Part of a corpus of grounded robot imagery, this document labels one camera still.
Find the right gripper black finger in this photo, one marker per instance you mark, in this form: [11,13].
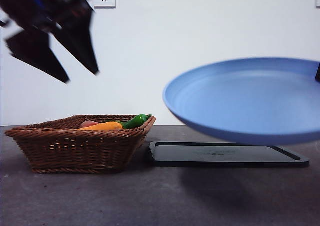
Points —
[318,73]

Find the pink peach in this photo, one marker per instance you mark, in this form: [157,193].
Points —
[88,123]

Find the blue round plate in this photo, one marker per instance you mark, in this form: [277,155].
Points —
[237,101]

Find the brown wicker basket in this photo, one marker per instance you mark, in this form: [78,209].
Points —
[75,151]

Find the yellow corn cob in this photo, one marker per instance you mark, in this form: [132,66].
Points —
[105,126]

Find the black rectangular tray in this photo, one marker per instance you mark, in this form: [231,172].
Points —
[212,157]

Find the green pepper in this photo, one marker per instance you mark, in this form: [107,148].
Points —
[136,121]

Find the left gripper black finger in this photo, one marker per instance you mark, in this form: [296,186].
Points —
[35,52]
[80,38]

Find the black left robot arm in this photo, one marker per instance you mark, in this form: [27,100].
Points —
[27,6]

